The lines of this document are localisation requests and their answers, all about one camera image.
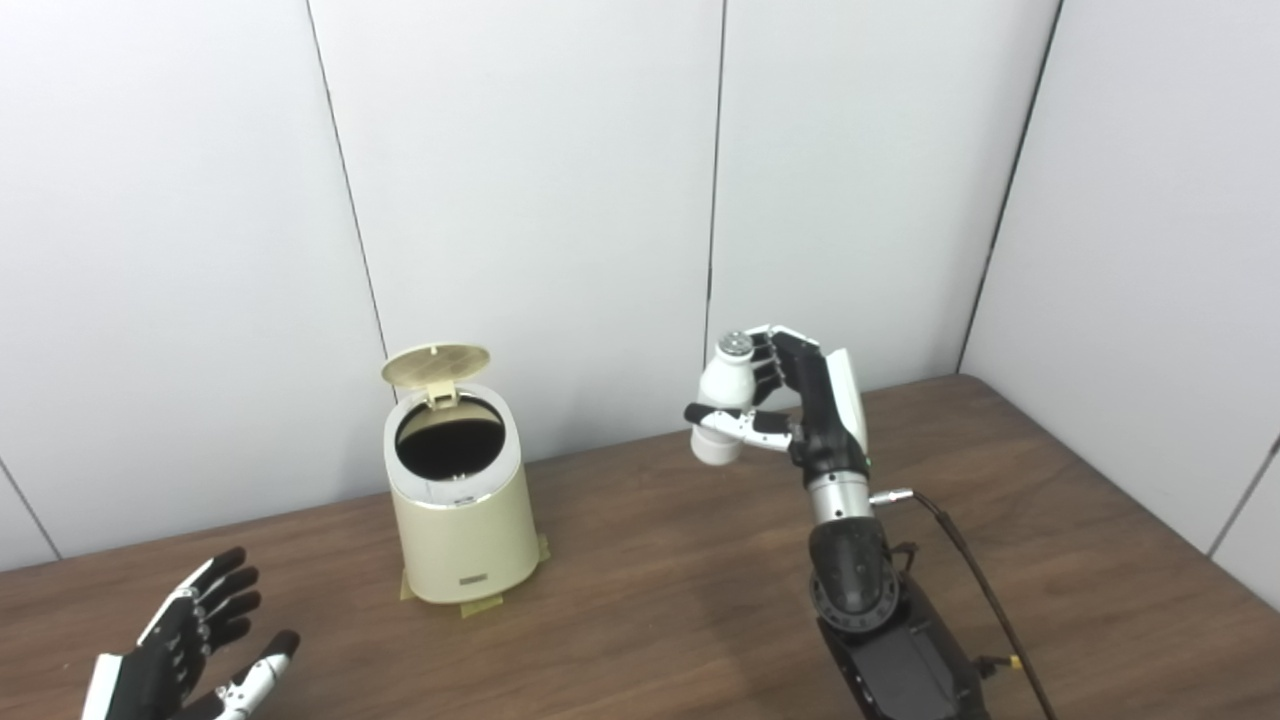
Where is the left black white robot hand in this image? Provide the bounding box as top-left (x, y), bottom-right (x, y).
top-left (82, 547), bottom-right (301, 720)

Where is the cream-colored round bin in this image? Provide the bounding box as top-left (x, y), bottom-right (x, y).
top-left (384, 383), bottom-right (537, 605)

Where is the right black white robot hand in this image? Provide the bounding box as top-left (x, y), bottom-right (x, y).
top-left (685, 325), bottom-right (872, 481)

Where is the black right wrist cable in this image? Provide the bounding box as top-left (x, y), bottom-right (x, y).
top-left (870, 488), bottom-right (1057, 720)

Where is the cream round bin lid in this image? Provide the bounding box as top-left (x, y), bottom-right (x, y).
top-left (381, 344), bottom-right (491, 407)

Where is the small white plastic bottle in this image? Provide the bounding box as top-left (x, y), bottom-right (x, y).
top-left (690, 330), bottom-right (757, 467)

